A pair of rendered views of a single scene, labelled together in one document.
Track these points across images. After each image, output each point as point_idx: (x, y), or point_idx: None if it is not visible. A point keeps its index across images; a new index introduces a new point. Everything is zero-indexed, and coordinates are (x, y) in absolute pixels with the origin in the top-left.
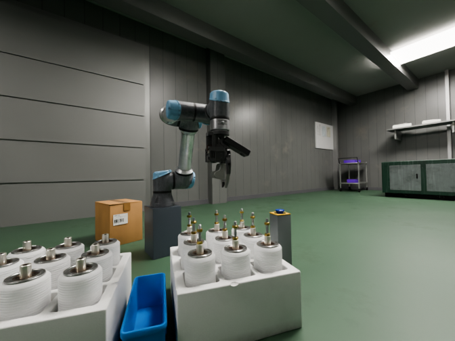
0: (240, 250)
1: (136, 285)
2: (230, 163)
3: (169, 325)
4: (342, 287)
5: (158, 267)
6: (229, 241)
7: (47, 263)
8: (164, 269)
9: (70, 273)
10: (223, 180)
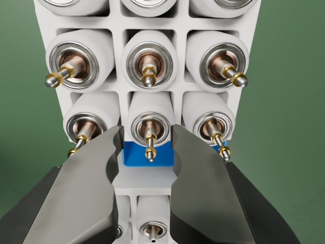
0: (240, 64)
1: (128, 159)
2: (294, 242)
3: None
4: None
5: (20, 124)
6: (175, 62)
7: None
8: (28, 116)
9: None
10: (118, 143)
